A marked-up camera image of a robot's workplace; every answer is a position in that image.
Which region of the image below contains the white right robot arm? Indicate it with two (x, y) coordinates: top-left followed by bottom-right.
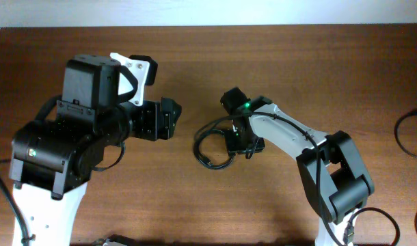
(220, 87), (375, 245)

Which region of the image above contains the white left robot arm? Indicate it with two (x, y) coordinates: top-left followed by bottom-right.
(9, 53), (182, 245)

